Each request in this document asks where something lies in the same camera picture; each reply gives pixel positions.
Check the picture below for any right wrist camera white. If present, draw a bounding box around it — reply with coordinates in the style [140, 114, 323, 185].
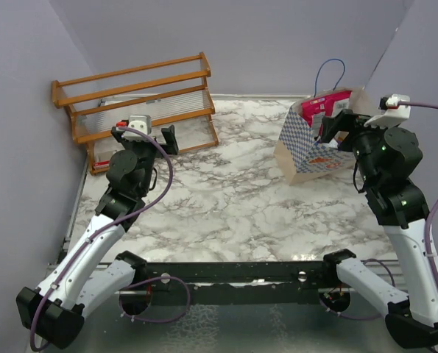
[364, 94, 411, 129]

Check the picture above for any blue checkered paper bag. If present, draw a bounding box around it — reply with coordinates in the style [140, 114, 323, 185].
[274, 58, 380, 185]

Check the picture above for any wooden tiered shelf rack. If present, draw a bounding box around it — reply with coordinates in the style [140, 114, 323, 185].
[51, 51, 219, 175]

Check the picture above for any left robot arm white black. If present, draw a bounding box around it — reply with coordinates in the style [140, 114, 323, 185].
[16, 121, 179, 352]

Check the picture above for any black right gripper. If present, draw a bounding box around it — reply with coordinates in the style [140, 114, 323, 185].
[322, 107, 399, 187]

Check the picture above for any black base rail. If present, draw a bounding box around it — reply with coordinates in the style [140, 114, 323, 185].
[133, 258, 343, 306]

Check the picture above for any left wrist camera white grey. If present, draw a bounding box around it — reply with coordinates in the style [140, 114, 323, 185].
[116, 115, 152, 141]

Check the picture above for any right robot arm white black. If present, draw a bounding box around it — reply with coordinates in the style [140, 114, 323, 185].
[321, 110, 438, 349]

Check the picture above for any small red box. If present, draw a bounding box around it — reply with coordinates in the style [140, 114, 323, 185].
[93, 161, 109, 170]

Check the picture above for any pink Real crisps bag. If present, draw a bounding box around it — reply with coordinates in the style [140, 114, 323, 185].
[300, 90, 352, 139]

